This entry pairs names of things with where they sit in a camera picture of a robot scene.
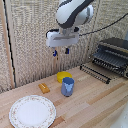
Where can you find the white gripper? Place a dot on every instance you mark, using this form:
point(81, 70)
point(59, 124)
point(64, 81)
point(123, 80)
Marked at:
point(62, 39)

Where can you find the metal oven rack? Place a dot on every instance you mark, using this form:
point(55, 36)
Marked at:
point(95, 73)

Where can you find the yellow bowl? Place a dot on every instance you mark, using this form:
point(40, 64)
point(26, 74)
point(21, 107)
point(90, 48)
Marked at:
point(63, 76)

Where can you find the white floral rim plate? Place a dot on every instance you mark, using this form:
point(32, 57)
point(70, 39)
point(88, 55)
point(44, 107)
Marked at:
point(32, 111)

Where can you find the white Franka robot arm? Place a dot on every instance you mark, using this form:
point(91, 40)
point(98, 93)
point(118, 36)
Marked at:
point(71, 13)

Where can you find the blue cup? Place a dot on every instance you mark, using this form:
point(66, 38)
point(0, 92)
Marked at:
point(67, 86)

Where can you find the black dish rack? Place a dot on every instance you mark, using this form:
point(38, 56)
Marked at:
point(113, 55)

